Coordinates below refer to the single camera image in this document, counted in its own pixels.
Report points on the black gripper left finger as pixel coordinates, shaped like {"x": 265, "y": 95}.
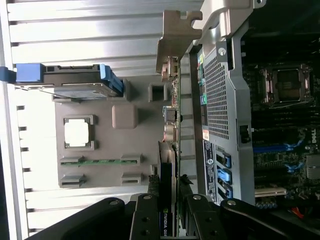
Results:
{"x": 145, "y": 220}

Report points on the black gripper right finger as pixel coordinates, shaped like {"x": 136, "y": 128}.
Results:
{"x": 202, "y": 220}

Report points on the green RAM stick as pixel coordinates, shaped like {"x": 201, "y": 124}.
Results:
{"x": 100, "y": 162}

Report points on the grey parts rack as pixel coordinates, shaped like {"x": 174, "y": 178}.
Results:
{"x": 105, "y": 140}

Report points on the green motherboard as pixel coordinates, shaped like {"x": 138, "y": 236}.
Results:
{"x": 275, "y": 162}

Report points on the blue expansion slot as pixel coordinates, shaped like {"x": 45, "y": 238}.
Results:
{"x": 272, "y": 148}

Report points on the silver CPU chip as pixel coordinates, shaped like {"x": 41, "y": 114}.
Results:
{"x": 77, "y": 132}

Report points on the open black PC case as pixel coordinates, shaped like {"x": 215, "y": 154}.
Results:
{"x": 217, "y": 100}

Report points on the CPU socket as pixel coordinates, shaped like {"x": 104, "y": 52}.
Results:
{"x": 285, "y": 85}

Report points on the hard disk in blue carrier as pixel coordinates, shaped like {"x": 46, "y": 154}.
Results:
{"x": 75, "y": 75}

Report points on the light grey card retainer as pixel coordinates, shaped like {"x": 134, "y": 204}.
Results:
{"x": 225, "y": 17}

